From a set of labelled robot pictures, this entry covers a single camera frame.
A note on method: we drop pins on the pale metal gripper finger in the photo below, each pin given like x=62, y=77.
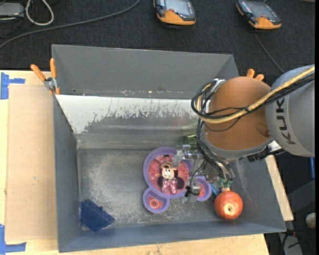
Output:
x=193, y=193
x=182, y=153

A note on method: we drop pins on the purple cartoon mouse plate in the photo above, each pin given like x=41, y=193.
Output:
x=154, y=174

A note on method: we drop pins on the red apple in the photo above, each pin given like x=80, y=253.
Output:
x=228, y=205

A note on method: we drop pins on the grey metal bin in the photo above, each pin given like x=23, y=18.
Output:
x=117, y=179

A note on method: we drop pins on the blue clear plastic box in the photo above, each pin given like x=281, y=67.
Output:
x=94, y=216

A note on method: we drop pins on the pale brown flat board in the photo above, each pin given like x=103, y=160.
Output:
x=29, y=163

